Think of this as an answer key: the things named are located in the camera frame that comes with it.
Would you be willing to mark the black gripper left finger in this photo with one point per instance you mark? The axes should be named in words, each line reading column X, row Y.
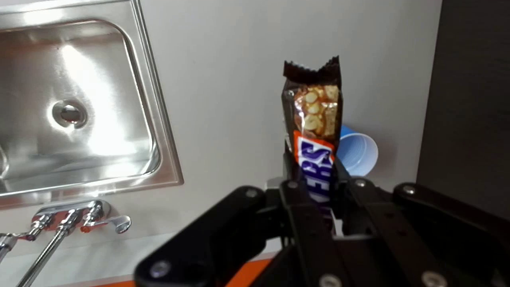
column 233, row 240

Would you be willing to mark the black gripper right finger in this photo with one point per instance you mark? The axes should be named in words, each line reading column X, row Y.
column 425, row 240

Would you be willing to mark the Snickers candy bar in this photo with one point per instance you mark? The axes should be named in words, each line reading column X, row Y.
column 315, row 117

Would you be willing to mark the blue plastic cup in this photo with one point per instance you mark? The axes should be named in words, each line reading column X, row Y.
column 361, row 154

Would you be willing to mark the dark wood cabinet panel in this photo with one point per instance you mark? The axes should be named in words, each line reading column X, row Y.
column 468, row 96

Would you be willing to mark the chrome faucet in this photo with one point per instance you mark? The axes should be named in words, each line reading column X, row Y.
column 65, row 221

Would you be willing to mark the stainless steel sink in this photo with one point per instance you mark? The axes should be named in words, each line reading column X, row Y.
column 80, row 106

